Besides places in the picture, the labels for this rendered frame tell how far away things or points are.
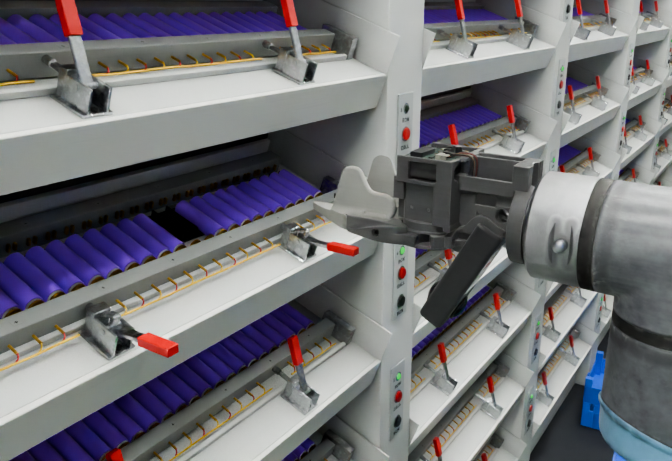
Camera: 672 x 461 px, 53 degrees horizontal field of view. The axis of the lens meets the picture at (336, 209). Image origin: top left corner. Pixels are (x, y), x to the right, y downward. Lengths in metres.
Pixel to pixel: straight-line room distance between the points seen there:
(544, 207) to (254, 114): 0.29
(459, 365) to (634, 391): 0.82
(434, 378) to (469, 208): 0.73
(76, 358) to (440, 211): 0.32
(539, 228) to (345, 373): 0.47
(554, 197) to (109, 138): 0.35
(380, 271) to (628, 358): 0.45
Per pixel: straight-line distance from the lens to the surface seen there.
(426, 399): 1.26
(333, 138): 0.92
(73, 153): 0.54
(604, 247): 0.53
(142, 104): 0.58
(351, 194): 0.63
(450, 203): 0.58
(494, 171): 0.59
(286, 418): 0.86
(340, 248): 0.75
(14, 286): 0.64
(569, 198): 0.55
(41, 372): 0.59
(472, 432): 1.55
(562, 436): 2.24
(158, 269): 0.67
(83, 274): 0.66
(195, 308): 0.67
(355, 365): 0.96
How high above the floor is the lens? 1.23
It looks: 17 degrees down
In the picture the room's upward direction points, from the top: straight up
